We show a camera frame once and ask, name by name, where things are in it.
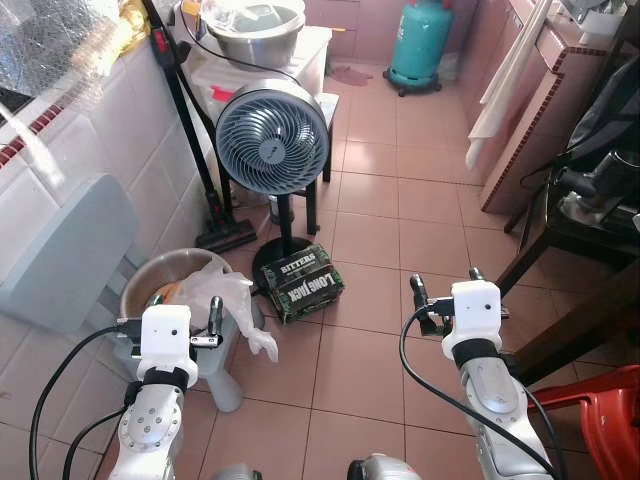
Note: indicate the white plastic bag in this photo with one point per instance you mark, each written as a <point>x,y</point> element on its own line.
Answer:
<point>235,300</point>

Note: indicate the red plastic chair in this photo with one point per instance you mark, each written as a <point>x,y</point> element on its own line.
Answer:
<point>600,420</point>

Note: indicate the red floor rag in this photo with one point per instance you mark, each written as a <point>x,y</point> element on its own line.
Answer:
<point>350,75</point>

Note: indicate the pink tiled kitchen counter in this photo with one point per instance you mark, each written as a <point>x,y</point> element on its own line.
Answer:
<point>535,130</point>

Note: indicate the silver foil sheet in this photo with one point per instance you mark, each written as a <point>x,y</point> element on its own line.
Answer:
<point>55,40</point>

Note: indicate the grey folding wall table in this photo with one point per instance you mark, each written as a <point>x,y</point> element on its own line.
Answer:
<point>60,250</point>

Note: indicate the black green bitters carton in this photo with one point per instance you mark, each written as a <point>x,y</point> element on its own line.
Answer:
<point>303,285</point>

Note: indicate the clear plastic bag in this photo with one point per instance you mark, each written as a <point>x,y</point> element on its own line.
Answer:
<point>245,12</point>

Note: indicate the white black-legged small table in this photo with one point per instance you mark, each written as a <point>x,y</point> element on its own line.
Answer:
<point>330,110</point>

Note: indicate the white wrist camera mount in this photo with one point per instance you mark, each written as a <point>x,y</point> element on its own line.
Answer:
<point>475,310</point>
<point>165,335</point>

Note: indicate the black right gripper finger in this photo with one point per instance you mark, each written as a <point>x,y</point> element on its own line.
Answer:
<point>476,273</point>
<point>418,290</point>

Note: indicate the dark wooden side table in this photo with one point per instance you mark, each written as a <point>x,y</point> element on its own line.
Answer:
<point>560,235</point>

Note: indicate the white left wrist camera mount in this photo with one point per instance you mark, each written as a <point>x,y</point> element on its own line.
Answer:
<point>165,335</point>

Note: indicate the brown wooden dining table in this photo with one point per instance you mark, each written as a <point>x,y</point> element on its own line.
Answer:
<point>590,320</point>

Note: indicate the silver robot leg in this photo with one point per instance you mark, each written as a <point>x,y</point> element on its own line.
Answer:
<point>385,468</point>
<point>235,472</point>

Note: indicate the silver left robot leg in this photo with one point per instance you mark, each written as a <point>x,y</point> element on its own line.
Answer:
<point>235,472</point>

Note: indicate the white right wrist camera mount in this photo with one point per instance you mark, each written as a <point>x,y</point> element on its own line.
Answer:
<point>475,310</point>

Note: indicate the steel cooking pot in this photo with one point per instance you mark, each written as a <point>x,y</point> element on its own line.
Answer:
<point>255,45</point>

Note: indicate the white hanging cloth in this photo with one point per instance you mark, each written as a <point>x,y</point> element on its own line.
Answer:
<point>505,90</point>

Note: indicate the yellow plastic bag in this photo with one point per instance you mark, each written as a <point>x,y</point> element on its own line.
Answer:
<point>130,25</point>

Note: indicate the silver right robot leg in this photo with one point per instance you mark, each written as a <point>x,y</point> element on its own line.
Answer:
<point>385,468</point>

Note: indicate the black handheld appliance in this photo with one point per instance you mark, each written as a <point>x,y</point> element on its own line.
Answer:
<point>595,182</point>

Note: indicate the grey standing fan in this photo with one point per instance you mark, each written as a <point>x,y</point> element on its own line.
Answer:
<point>272,140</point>

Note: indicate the large steel basin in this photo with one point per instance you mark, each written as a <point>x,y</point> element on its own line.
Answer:
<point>165,272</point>

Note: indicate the teal gas cylinder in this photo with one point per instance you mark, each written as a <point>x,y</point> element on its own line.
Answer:
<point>420,45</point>

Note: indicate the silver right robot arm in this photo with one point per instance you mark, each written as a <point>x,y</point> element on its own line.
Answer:
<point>495,410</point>

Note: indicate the orange item in basin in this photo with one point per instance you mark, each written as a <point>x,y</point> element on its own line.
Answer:
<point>165,292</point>

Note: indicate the black stick vacuum cleaner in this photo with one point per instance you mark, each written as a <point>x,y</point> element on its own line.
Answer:
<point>185,110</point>

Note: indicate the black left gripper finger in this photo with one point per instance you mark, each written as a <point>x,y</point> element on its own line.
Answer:
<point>157,299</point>
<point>215,315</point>

